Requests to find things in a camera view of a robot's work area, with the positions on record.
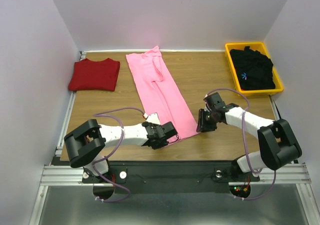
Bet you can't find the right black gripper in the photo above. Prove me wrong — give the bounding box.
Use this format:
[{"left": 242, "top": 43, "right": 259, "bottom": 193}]
[{"left": 195, "top": 108, "right": 217, "bottom": 132}]

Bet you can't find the pink t shirt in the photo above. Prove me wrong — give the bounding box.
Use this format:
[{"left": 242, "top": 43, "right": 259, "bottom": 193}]
[{"left": 126, "top": 46, "right": 198, "bottom": 140}]

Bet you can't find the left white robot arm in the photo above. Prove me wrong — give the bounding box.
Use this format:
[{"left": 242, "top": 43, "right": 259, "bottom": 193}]
[{"left": 64, "top": 119, "right": 178, "bottom": 182}]

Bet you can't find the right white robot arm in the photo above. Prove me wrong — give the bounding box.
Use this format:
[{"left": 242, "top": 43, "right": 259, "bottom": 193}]
[{"left": 196, "top": 103, "right": 302, "bottom": 180}]

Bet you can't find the black t shirts pile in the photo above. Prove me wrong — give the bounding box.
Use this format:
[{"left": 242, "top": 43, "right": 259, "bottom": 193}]
[{"left": 229, "top": 46, "right": 276, "bottom": 91}]

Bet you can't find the yellow plastic bin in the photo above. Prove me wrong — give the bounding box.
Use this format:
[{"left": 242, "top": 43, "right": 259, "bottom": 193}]
[{"left": 225, "top": 42, "right": 284, "bottom": 96}]

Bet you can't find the folded red t shirt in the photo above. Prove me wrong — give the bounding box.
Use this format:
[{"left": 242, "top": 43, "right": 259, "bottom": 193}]
[{"left": 68, "top": 58, "right": 121, "bottom": 92}]

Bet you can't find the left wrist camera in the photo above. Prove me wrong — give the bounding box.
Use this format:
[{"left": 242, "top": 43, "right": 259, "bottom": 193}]
[{"left": 142, "top": 112, "right": 161, "bottom": 125}]

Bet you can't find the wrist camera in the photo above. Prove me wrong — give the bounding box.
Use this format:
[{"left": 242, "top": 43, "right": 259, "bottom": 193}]
[
  {"left": 203, "top": 92, "right": 226, "bottom": 112},
  {"left": 142, "top": 112, "right": 161, "bottom": 125}
]

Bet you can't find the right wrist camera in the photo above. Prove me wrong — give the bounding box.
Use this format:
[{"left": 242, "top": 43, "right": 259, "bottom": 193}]
[{"left": 203, "top": 92, "right": 226, "bottom": 112}]

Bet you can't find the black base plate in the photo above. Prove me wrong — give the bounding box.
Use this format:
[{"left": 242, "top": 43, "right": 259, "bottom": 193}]
[{"left": 82, "top": 160, "right": 261, "bottom": 195}]

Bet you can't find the aluminium frame rail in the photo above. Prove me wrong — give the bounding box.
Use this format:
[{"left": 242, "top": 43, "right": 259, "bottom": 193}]
[{"left": 29, "top": 162, "right": 314, "bottom": 225}]

